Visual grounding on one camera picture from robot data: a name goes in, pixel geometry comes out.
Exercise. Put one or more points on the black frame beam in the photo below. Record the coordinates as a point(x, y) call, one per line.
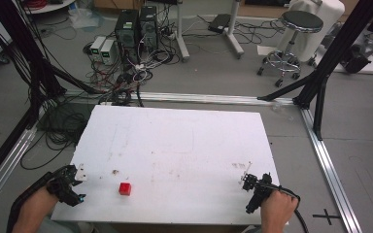
point(3, 152)

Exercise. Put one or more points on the black tape cross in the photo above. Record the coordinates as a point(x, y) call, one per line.
point(327, 216)

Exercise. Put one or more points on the slim black computer tower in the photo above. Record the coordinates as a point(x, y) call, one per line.
point(149, 27)

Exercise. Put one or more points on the round white table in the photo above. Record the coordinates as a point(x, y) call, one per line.
point(50, 6)

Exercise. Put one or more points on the clear plastic bag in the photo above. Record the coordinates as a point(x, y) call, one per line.
point(84, 17)

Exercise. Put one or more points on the large black computer tower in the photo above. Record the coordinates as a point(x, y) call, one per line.
point(127, 32)

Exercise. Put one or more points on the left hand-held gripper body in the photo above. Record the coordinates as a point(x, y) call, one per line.
point(63, 184)

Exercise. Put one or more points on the black seat chrome stool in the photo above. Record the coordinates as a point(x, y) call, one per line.
point(299, 22)

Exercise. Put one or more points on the black frame strut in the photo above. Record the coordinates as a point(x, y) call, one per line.
point(320, 106)

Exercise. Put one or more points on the person's left hand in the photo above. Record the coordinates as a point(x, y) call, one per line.
point(40, 204)

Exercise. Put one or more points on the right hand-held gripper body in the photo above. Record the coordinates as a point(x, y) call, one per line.
point(261, 191)

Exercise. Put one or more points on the small white power box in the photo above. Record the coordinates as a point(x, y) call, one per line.
point(107, 51)
point(97, 45)

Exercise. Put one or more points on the white table leg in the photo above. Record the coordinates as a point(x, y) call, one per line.
point(182, 39)
point(234, 39)

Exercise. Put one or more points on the black frame brace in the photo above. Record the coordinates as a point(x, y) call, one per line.
point(288, 87)

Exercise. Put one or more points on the black machine on white board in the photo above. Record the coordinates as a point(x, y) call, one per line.
point(356, 58)

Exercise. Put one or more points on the aluminium floor rail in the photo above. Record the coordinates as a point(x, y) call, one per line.
point(6, 168)
point(332, 181)
point(207, 98)

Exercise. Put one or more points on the red cube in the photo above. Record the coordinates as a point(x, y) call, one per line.
point(125, 188)

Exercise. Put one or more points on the flat black box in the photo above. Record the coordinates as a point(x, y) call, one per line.
point(219, 23)

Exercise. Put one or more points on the person's right hand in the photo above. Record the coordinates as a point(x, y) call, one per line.
point(278, 210)

